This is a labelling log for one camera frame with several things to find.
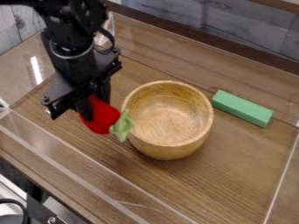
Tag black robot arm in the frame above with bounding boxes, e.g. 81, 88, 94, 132
0, 0, 121, 121

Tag red plush strawberry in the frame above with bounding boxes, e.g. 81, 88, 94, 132
78, 95, 134, 142

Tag wooden bowl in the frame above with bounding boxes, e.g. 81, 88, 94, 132
121, 80, 213, 160

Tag clear acrylic corner bracket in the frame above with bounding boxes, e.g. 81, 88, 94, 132
93, 12, 114, 48

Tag green rectangular block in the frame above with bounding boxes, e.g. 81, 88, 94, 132
210, 90, 273, 128

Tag clear acrylic tray walls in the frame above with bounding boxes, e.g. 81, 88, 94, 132
0, 16, 299, 224

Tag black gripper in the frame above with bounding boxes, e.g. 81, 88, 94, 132
41, 29, 121, 121

